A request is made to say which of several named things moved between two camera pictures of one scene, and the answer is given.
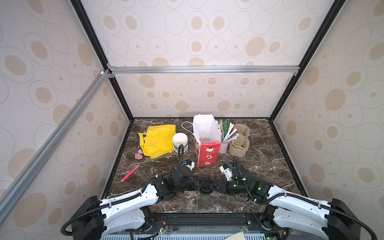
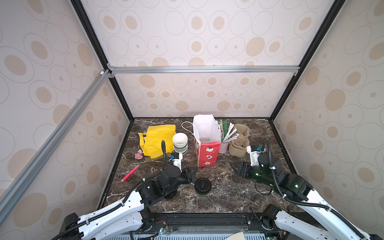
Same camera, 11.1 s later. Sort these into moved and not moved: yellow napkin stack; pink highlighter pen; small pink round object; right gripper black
Moved: right gripper black
Not moved: yellow napkin stack; small pink round object; pink highlighter pen
